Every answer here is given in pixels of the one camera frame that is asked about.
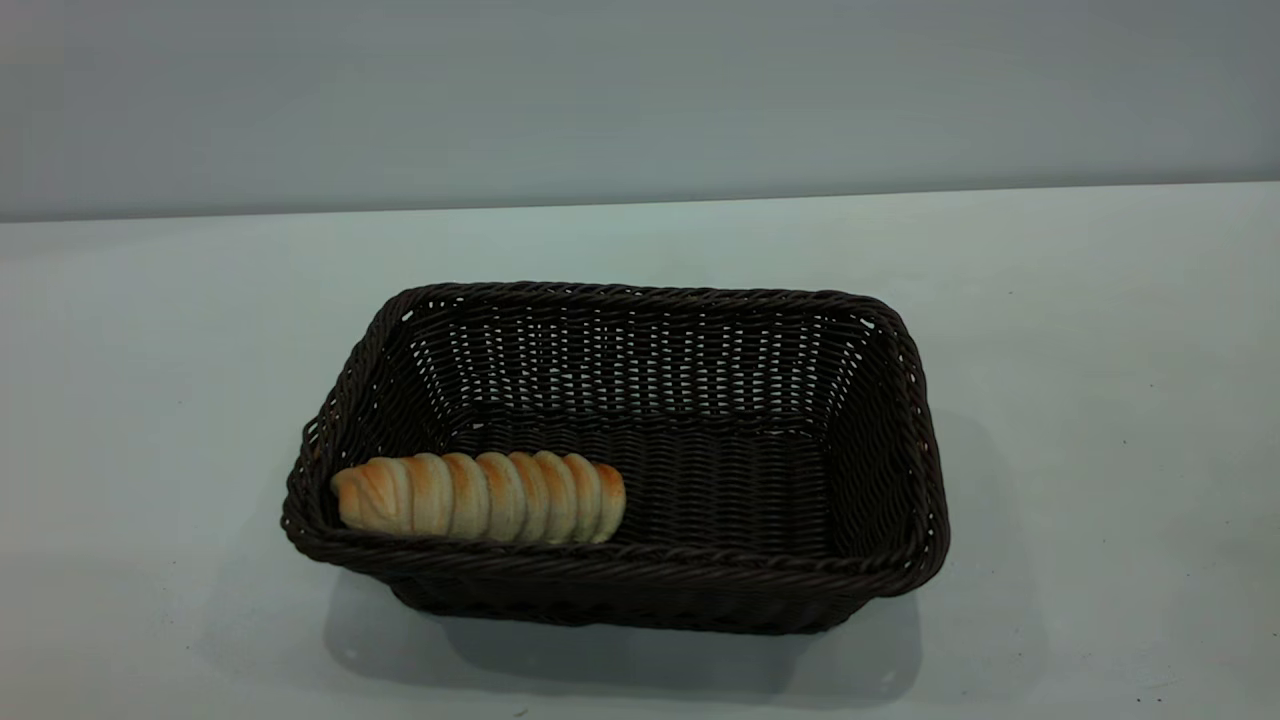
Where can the dark brown woven wicker basket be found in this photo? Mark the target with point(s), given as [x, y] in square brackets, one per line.
[700, 480]

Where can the twisted golden bread roll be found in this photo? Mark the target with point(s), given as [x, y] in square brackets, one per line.
[480, 497]

